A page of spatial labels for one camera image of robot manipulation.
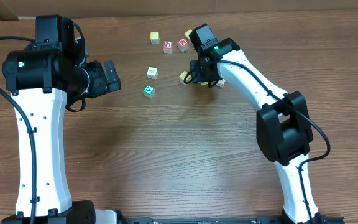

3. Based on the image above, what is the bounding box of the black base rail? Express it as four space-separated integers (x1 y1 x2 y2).
116 216 345 224

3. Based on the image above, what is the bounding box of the white picture block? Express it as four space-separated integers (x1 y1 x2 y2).
147 67 158 80

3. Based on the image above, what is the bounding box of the red block letter E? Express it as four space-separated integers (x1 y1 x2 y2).
177 38 189 52

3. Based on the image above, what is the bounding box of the red block letter O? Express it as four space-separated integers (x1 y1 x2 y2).
163 41 173 54

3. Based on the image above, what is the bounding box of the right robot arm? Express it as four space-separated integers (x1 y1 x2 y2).
184 24 344 223

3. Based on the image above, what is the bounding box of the cardboard box wall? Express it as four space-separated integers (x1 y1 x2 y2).
0 0 358 20

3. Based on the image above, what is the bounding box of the white block blue letter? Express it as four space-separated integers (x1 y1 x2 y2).
216 79 226 88

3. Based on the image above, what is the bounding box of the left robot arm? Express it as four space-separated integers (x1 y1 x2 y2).
2 15 121 223

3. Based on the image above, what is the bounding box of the yellow block back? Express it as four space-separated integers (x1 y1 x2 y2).
185 29 192 42

